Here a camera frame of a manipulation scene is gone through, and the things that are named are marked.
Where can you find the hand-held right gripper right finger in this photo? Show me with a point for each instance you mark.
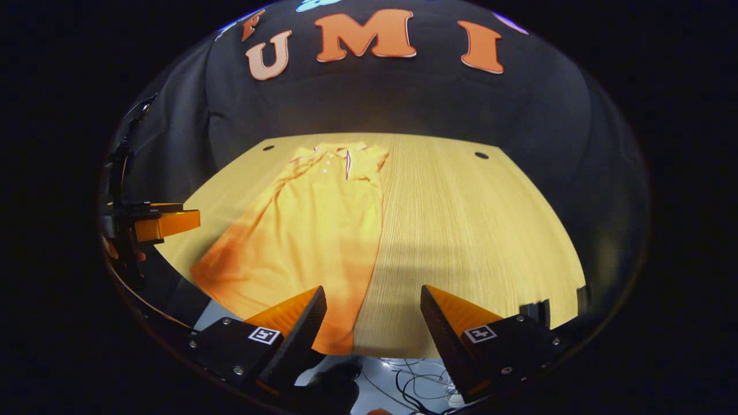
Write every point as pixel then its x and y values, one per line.
pixel 444 340

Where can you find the person's leg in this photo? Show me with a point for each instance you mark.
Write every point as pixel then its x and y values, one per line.
pixel 331 389

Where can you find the orange T-shirt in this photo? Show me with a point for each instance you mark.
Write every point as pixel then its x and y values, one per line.
pixel 311 230

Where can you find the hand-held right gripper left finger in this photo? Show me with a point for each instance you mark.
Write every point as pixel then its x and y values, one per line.
pixel 300 340

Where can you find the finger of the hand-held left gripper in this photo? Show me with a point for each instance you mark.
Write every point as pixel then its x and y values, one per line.
pixel 167 226
pixel 147 207

